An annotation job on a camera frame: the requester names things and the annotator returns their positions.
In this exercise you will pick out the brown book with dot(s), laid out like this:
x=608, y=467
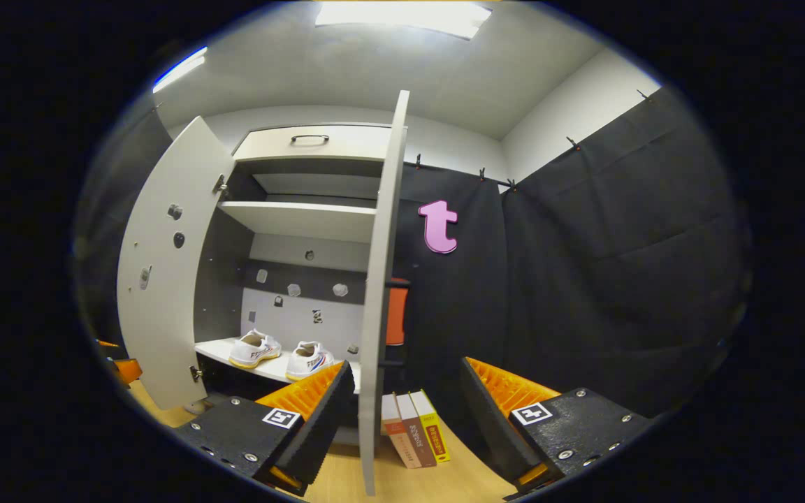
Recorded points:
x=416, y=436

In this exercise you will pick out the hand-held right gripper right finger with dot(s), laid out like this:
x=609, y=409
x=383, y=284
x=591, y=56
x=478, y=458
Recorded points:
x=490, y=426

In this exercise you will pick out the white cabinet drawer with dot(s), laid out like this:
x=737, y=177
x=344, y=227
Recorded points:
x=346, y=143

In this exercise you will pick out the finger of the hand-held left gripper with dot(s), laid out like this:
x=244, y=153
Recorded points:
x=126, y=372
x=107, y=344

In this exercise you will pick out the shoe cabinet door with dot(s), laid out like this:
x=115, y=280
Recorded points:
x=172, y=279
x=378, y=279

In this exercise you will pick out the white shoe cabinet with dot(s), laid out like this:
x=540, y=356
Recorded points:
x=298, y=220

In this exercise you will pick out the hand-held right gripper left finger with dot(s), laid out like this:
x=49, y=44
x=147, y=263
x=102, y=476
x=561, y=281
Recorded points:
x=325, y=426

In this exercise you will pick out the tan cover book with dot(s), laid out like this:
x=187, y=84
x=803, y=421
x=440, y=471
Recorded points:
x=392, y=426

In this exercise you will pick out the white canvas shoe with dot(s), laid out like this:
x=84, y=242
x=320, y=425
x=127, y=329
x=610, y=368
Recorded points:
x=308, y=362
x=254, y=349

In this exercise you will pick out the small ceiling light panel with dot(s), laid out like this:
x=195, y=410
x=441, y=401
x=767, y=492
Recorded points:
x=180, y=68

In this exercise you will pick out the black backdrop cloth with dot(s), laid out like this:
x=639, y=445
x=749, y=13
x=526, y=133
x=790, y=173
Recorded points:
x=105, y=230
x=619, y=265
x=458, y=314

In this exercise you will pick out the large ceiling light panel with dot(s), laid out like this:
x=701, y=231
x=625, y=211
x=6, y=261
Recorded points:
x=402, y=15

